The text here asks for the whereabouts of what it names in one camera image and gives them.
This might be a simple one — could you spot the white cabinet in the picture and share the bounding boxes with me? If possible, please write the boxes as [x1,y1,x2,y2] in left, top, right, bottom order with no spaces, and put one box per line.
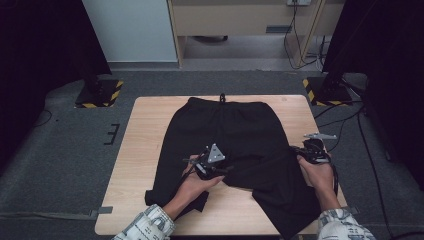
[81,0,179,64]

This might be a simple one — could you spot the person's right hand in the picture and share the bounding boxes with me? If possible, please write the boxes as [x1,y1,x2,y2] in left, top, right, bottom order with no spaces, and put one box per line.
[297,155,336,194]

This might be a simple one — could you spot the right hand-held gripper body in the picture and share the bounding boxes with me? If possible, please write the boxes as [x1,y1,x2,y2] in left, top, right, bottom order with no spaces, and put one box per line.
[301,132,338,165]

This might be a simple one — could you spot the beige wooden desk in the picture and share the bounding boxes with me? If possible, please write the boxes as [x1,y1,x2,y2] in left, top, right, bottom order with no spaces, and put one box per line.
[167,0,347,68]

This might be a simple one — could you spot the black stand base striped edge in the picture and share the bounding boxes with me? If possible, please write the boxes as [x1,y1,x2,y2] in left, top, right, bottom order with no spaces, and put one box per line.
[302,76,354,107]
[74,78,125,109]

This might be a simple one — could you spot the black pants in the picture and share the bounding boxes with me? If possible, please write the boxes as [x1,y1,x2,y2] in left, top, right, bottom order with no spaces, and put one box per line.
[144,93,323,240]

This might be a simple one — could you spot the thin black floor cable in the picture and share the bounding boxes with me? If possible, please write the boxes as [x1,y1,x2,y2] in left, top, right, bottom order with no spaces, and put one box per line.
[33,108,54,129]

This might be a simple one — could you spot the person's left hand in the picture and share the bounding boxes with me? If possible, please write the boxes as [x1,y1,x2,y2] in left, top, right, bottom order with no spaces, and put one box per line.
[175,154,226,212]

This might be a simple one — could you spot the long black floor cable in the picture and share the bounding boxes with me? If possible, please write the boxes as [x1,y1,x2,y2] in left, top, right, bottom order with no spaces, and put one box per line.
[356,111,424,240]

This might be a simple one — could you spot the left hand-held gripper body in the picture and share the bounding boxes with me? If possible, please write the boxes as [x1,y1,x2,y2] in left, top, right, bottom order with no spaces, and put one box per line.
[182,142,228,181]

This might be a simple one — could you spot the black power cable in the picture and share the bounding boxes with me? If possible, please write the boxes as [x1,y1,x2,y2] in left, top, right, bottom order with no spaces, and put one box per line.
[282,3,326,71]

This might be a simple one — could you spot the black curtain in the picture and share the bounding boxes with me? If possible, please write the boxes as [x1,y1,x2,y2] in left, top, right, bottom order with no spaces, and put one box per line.
[0,0,113,173]
[321,0,424,192]

